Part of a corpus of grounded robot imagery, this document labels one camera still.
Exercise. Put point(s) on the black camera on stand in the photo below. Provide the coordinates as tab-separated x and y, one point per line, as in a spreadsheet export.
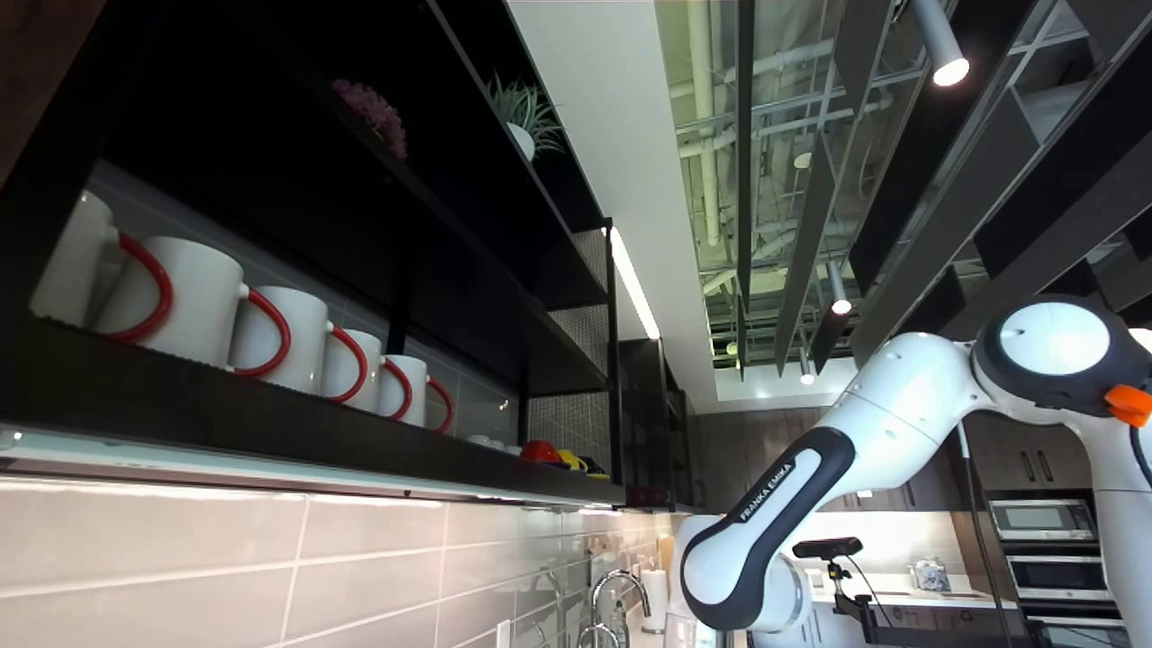
830	551

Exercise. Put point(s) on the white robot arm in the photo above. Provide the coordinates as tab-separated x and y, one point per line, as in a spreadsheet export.
1052	361

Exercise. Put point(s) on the potted green plant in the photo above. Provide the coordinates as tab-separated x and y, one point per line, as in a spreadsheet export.
528	115

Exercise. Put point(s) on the ceiling spot lamp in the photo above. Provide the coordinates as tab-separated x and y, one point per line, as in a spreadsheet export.
942	45

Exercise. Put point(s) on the white mug red handle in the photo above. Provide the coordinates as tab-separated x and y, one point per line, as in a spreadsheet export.
442	409
280	335
351	369
175	295
405	389

